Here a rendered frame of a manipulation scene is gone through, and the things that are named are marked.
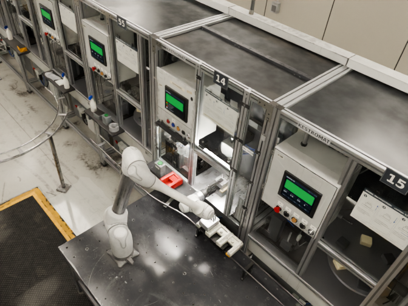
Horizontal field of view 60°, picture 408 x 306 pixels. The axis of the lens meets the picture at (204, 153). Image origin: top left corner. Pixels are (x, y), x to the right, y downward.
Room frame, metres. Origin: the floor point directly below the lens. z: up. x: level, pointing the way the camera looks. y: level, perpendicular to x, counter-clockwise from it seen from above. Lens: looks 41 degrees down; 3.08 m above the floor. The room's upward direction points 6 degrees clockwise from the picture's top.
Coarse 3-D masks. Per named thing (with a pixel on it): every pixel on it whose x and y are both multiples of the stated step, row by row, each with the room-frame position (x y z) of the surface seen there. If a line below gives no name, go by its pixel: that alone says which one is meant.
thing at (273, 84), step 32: (192, 32) 2.57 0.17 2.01; (224, 32) 2.63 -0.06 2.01; (256, 32) 2.69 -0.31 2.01; (288, 32) 2.55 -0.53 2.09; (160, 64) 2.38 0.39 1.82; (192, 64) 2.09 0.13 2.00; (224, 64) 2.11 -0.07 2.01; (256, 64) 2.16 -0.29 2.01; (288, 64) 2.20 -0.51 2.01; (320, 64) 2.25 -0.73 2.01; (288, 96) 1.76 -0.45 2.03; (256, 160) 1.66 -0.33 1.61; (224, 224) 1.96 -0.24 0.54
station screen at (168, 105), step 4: (168, 92) 2.20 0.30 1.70; (172, 96) 2.17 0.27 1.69; (180, 100) 2.11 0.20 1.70; (168, 104) 2.20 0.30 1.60; (168, 108) 2.20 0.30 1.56; (172, 108) 2.16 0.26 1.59; (176, 108) 2.14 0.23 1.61; (172, 112) 2.16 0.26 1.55; (176, 112) 2.14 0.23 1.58; (180, 112) 2.10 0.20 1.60; (180, 116) 2.10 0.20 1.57
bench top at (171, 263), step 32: (160, 192) 2.14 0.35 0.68; (128, 224) 1.76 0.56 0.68; (160, 224) 1.79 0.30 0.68; (192, 224) 1.82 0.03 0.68; (64, 256) 1.41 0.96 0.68; (96, 256) 1.44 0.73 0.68; (160, 256) 1.49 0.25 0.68; (192, 256) 1.52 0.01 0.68; (224, 256) 1.55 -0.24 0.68; (96, 288) 1.19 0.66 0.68; (128, 288) 1.21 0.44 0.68; (160, 288) 1.23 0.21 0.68; (192, 288) 1.26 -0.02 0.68; (224, 288) 1.28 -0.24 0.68; (256, 288) 1.31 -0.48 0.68
